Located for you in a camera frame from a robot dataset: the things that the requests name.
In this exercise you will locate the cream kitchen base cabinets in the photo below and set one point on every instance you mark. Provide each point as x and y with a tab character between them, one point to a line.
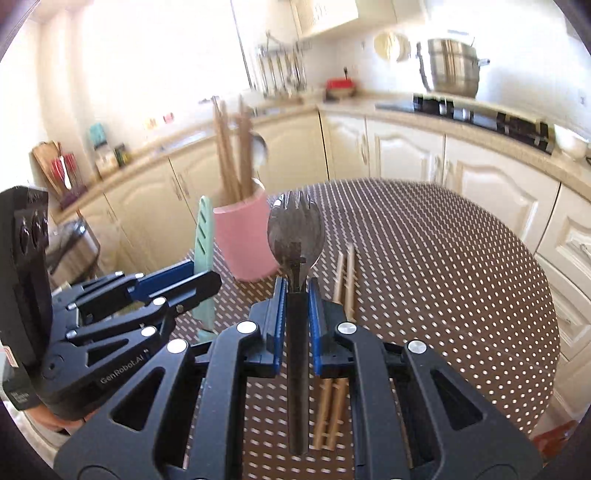
498	184

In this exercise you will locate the black cooktop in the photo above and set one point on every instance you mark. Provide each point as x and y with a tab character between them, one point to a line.
461	110

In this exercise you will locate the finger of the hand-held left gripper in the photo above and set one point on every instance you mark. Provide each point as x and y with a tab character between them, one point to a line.
157	281
194	288

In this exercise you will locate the wooden cutting board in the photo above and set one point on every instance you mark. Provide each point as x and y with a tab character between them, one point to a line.
44	159

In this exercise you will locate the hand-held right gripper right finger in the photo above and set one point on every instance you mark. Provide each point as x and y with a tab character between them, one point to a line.
315	323

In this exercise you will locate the pink cup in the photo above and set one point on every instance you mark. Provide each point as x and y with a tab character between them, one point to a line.
247	240

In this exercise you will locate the white bowl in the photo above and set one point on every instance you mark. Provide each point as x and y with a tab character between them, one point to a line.
571	141

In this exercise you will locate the stainless steel stock pot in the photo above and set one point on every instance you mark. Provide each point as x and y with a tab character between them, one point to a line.
450	67

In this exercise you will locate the clear storage jar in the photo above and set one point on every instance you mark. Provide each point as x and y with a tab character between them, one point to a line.
106	162

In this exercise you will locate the cream wall cabinet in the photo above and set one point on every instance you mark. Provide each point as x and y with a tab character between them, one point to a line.
323	18

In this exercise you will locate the silver metal spoon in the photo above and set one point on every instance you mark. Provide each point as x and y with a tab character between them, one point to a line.
260	150

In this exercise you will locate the dark metal spork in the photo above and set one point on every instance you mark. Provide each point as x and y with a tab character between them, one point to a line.
293	230

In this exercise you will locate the yellow round wall hanging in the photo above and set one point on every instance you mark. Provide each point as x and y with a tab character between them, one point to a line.
390	46

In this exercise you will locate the beige kitchen countertop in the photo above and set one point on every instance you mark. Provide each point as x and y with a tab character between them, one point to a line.
351	107

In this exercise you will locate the teal box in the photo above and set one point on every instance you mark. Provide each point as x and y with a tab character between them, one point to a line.
98	134

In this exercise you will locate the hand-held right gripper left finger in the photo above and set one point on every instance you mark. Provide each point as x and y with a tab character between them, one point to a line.
279	323

